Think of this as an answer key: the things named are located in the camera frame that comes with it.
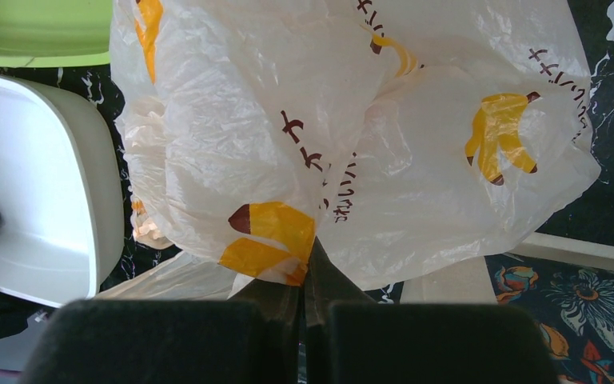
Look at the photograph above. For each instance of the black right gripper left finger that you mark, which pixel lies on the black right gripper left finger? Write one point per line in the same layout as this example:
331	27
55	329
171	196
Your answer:
250	338

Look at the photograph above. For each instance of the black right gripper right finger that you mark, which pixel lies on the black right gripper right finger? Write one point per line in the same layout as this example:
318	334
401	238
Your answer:
350	338

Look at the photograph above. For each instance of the banana print plastic bag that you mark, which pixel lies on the banana print plastic bag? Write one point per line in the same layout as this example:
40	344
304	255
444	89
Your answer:
401	136

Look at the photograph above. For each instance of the beige canvas tote bag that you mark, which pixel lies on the beige canvas tote bag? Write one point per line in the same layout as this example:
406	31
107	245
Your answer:
567	286

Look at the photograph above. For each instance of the white plastic basin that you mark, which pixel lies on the white plastic basin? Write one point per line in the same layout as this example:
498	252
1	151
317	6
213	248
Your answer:
61	204

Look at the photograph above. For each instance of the green plastic basin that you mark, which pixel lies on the green plastic basin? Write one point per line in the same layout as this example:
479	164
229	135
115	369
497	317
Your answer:
47	34

